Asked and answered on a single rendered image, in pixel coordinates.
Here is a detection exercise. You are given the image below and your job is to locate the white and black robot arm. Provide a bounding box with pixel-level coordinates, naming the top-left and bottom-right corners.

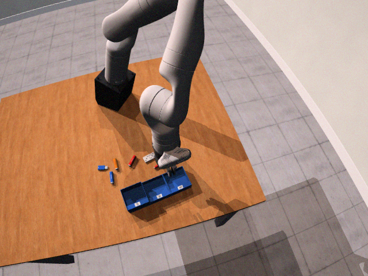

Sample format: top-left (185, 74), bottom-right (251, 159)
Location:
top-left (102, 0), bottom-right (205, 145)

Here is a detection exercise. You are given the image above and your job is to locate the red aa battery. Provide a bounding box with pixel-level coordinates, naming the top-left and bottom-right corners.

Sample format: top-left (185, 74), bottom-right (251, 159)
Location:
top-left (128, 155), bottom-right (136, 167)

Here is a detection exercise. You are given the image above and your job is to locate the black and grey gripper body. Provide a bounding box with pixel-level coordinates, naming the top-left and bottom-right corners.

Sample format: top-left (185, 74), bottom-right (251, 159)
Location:
top-left (152, 136), bottom-right (191, 169)

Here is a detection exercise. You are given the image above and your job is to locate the white domino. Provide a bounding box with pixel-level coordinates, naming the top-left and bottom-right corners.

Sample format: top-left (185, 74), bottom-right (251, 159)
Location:
top-left (143, 152), bottom-right (155, 163)

